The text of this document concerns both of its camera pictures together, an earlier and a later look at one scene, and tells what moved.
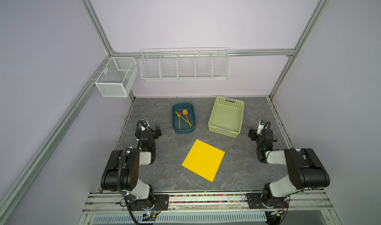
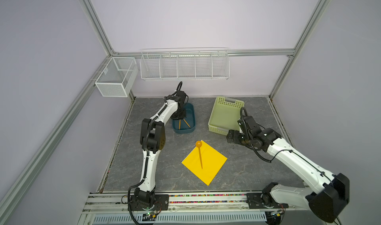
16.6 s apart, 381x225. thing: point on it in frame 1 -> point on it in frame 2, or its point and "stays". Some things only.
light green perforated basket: x=226 y=116 stays
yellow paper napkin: x=204 y=159 stays
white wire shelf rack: x=185 y=64 stays
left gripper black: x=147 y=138 -> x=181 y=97
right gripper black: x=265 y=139 -> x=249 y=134
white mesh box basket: x=117 y=77 stays
